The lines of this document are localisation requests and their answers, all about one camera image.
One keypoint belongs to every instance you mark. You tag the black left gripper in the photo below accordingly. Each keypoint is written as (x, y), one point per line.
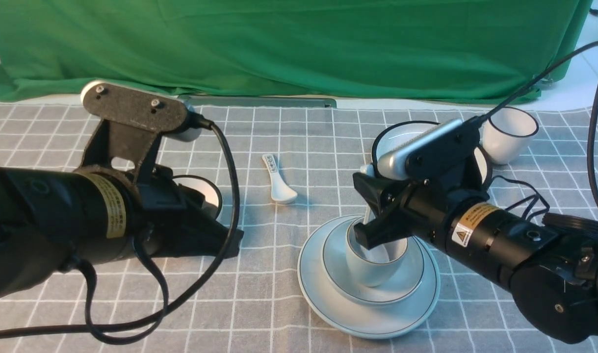
(179, 227)

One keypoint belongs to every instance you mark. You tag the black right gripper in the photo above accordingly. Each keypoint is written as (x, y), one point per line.
(437, 206)

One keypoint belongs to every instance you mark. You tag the thin-rimmed white cup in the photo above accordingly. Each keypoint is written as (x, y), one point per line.
(371, 274)

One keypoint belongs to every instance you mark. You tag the thin-rimmed white bowl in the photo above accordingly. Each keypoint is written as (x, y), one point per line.
(403, 283)

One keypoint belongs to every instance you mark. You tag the plain white ceramic spoon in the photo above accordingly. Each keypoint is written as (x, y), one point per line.
(379, 254)

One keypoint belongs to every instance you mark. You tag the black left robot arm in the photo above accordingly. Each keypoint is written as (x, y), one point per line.
(49, 218)

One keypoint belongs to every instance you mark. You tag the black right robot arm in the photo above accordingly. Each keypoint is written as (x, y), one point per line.
(551, 273)

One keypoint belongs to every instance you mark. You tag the black-rimmed white bowl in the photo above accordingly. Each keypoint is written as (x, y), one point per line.
(202, 193)

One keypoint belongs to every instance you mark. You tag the illustrated black-rimmed plate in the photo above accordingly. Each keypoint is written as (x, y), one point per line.
(400, 133)

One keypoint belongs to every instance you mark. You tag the large white plate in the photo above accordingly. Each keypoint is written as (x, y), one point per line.
(365, 321)

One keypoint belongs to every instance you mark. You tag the small white patterned spoon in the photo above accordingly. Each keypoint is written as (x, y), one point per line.
(280, 192)

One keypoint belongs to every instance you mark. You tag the black-rimmed white cup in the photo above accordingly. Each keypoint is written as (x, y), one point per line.
(507, 133)

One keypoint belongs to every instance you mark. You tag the green backdrop cloth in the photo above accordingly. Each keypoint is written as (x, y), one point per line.
(465, 51)

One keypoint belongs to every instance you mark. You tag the metal clamp on backdrop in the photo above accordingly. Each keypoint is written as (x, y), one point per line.
(546, 83)

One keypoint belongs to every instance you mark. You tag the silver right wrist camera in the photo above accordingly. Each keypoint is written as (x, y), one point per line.
(433, 152)

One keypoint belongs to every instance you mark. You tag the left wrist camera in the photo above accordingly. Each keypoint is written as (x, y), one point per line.
(132, 124)

